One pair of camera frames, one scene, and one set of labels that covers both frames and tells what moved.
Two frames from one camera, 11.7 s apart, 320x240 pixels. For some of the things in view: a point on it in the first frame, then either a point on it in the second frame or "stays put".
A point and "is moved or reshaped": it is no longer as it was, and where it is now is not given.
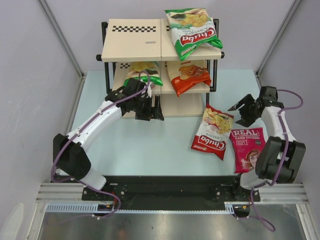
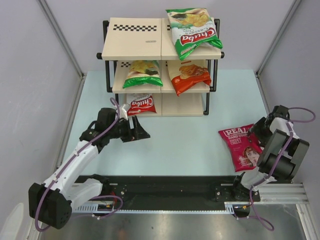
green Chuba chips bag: (191, 27) stays put
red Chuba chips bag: (213, 134) is moved or reshaped
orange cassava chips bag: (186, 76) stays put
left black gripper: (148, 115) → (136, 133)
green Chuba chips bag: (145, 71) stays put
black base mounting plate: (171, 192) stays put
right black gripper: (246, 120) → (255, 128)
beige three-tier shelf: (145, 48) stays put
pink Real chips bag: (247, 143) stays put
